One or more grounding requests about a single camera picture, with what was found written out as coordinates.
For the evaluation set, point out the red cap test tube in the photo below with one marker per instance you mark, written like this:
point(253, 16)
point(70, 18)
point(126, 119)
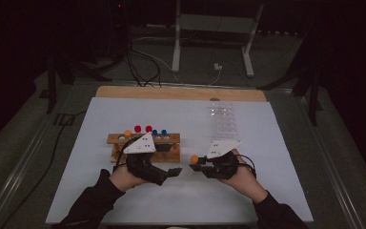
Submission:
point(137, 128)
point(148, 128)

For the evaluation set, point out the person's right hand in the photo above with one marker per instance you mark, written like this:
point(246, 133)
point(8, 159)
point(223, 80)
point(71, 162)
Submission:
point(246, 181)

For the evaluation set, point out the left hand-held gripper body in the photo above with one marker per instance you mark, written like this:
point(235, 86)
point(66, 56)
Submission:
point(139, 146)

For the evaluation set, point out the wooden test tube rack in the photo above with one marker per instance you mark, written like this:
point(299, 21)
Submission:
point(175, 139)

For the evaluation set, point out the white plug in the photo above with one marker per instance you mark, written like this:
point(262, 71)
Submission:
point(217, 66)

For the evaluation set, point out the person's left hand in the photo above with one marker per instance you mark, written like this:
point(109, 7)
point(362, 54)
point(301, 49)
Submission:
point(122, 179)

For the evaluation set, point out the clear acrylic tube rack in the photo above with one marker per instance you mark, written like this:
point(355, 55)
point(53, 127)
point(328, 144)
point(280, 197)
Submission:
point(224, 124)

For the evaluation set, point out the grey metal stand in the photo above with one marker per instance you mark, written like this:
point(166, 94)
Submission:
point(176, 47)

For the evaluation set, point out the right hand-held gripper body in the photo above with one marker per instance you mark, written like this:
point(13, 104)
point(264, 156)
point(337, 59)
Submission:
point(222, 165)

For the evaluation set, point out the black stand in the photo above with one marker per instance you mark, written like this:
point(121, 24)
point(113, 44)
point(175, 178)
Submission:
point(313, 101)
point(51, 89)

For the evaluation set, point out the orange cap test tube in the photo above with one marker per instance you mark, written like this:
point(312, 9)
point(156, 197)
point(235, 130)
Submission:
point(127, 133)
point(194, 159)

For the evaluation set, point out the grey metal floor rail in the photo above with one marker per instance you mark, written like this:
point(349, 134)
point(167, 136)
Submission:
point(330, 165)
point(19, 168)

